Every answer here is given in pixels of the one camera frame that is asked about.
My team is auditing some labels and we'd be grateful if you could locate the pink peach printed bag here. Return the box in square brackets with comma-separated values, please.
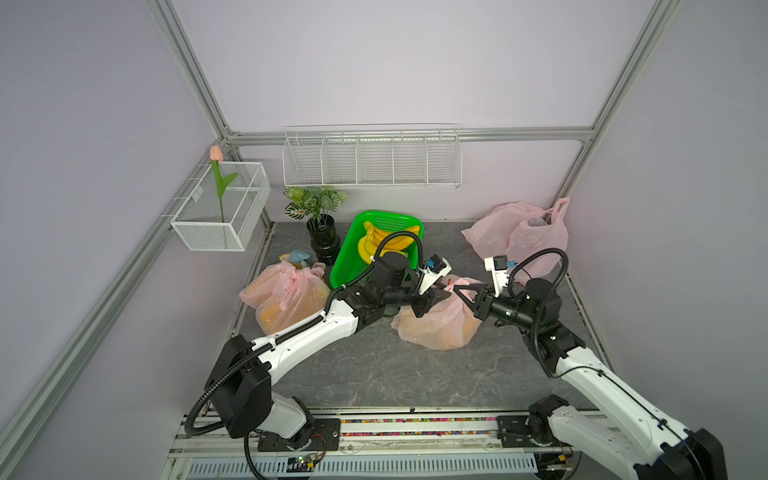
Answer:
[391, 274, 482, 351]

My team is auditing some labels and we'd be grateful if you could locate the plain pink plastic bag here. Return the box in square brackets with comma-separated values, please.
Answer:
[462, 197, 570, 263]

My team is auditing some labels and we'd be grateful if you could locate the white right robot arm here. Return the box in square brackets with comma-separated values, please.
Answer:
[453, 279, 728, 479]

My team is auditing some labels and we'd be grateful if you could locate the yellow banana bunch in basket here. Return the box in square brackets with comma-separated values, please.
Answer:
[357, 221, 414, 264]

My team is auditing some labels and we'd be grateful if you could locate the green plastic basket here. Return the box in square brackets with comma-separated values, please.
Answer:
[330, 211, 424, 288]

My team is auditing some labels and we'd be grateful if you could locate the black ceramic vase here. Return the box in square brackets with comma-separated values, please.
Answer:
[306, 214, 341, 265]

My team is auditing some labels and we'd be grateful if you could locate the green variegated artificial plant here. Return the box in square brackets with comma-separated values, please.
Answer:
[283, 185, 348, 231]

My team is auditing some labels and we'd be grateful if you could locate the artificial pink tulip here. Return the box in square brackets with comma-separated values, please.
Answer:
[209, 145, 238, 222]

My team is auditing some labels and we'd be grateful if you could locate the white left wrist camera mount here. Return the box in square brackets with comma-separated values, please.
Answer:
[418, 254, 452, 295]

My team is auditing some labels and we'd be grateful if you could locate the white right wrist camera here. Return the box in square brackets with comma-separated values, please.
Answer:
[484, 255, 516, 297]

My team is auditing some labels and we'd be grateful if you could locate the white wire wall shelf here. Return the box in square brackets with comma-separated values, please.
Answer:
[282, 123, 463, 189]

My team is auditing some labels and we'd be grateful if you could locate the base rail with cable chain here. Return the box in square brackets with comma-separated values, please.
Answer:
[160, 407, 611, 479]

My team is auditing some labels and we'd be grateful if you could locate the white wire wall basket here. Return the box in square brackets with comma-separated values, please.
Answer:
[170, 161, 271, 252]

